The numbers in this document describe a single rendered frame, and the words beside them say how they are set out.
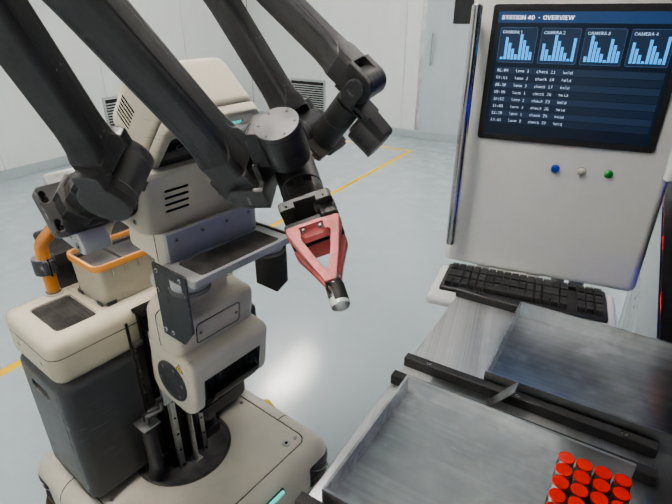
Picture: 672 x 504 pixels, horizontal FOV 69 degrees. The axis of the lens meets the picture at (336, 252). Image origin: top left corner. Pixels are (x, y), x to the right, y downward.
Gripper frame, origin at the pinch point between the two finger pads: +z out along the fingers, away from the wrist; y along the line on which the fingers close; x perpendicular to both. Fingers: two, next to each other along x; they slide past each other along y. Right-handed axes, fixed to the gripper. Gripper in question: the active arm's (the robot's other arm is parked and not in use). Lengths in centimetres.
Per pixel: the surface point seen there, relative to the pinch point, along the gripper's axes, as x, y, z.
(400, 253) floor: 43, -230, -145
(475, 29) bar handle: 48, -22, -65
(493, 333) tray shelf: 26, -48, -5
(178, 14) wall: -84, -246, -582
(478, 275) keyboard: 36, -70, -30
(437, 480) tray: 4.6, -27.4, 19.7
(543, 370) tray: 30, -43, 6
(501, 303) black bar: 32, -52, -12
